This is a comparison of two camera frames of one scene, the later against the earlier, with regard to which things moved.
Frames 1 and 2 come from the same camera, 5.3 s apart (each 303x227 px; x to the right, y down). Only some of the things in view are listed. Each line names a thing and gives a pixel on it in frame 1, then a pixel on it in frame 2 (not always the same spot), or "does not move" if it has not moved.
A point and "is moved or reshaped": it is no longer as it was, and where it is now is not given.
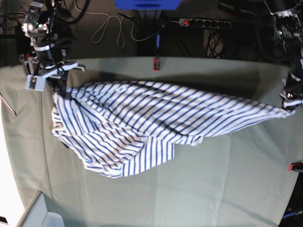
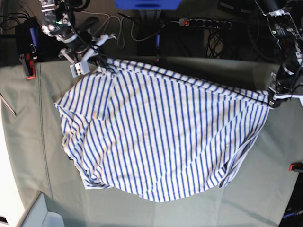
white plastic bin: [37, 214] does not move
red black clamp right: [296, 167] does not move
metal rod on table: [9, 106] does not move
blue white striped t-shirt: [114, 127] is moved or reshaped
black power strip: [215, 24] does not move
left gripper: [50, 63] -> [84, 53]
